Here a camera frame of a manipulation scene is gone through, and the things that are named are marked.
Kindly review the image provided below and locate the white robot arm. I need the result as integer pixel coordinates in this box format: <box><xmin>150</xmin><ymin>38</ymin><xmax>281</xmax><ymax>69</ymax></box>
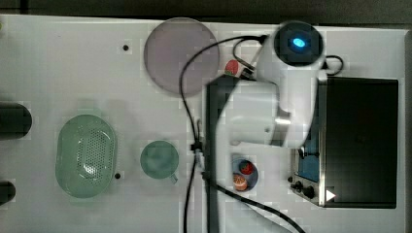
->
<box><xmin>203</xmin><ymin>21</ymin><xmax>326</xmax><ymax>233</ymax></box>

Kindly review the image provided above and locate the upper black cylinder post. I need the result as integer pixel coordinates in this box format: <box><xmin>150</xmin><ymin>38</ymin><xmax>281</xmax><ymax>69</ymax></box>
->
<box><xmin>0</xmin><ymin>102</ymin><xmax>32</xmax><ymax>141</ymax></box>

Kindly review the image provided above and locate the black oven power cable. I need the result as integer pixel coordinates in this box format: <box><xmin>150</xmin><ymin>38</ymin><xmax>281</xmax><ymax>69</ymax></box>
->
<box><xmin>322</xmin><ymin>54</ymin><xmax>345</xmax><ymax>77</ymax></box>

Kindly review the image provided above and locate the small red felt fruit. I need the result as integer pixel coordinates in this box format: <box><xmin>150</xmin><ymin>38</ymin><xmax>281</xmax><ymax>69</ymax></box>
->
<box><xmin>239</xmin><ymin>160</ymin><xmax>255</xmax><ymax>176</ymax></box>

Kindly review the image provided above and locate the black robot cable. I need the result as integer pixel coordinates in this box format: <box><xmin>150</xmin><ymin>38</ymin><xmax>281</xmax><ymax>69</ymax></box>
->
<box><xmin>179</xmin><ymin>34</ymin><xmax>307</xmax><ymax>233</ymax></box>

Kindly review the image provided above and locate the green mug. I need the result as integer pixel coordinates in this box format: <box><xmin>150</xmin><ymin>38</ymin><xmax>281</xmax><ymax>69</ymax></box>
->
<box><xmin>140</xmin><ymin>141</ymin><xmax>179</xmax><ymax>184</ymax></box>

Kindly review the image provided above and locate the orange felt fruit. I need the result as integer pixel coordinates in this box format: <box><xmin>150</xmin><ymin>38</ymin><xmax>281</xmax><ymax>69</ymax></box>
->
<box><xmin>233</xmin><ymin>174</ymin><xmax>248</xmax><ymax>191</ymax></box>

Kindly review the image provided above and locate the lower black cylinder post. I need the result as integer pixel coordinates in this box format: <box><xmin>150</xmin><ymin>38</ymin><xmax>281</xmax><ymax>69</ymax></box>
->
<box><xmin>0</xmin><ymin>181</ymin><xmax>16</xmax><ymax>205</ymax></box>

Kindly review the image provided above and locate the black toaster oven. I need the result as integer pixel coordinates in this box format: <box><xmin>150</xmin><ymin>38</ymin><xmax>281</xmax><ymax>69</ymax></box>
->
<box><xmin>288</xmin><ymin>77</ymin><xmax>398</xmax><ymax>209</ymax></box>

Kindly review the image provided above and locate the black cylinder post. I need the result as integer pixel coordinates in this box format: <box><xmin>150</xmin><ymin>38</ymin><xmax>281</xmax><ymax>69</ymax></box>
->
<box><xmin>0</xmin><ymin>181</ymin><xmax>16</xmax><ymax>205</ymax></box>
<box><xmin>0</xmin><ymin>102</ymin><xmax>32</xmax><ymax>141</ymax></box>

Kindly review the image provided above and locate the red felt strawberry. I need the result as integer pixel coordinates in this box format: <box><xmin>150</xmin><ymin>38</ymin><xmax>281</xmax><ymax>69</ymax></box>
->
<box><xmin>224</xmin><ymin>59</ymin><xmax>239</xmax><ymax>76</ymax></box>

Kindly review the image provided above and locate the grey round plate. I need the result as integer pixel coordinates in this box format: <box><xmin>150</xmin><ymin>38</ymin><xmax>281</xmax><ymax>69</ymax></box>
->
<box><xmin>144</xmin><ymin>17</ymin><xmax>220</xmax><ymax>96</ymax></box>

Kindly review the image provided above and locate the green oval strainer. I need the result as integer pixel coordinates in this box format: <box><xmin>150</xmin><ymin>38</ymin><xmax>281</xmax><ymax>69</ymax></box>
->
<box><xmin>55</xmin><ymin>115</ymin><xmax>117</xmax><ymax>198</ymax></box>

